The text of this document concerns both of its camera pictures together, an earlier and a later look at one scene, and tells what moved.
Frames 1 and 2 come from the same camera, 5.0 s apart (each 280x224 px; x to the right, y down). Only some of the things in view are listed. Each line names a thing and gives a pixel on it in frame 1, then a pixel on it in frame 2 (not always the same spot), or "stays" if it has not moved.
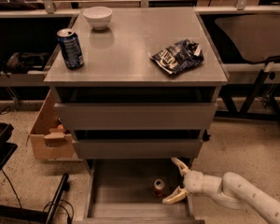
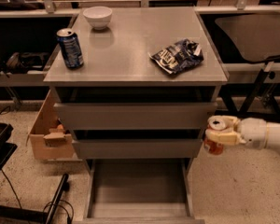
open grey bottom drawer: x=120 y=191 stays
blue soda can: x=70 y=49 stays
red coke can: x=159 y=188 → x=211 y=146
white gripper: x=194 y=181 → x=253 y=132
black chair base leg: x=3 y=209 stays
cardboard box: x=49 y=136 stays
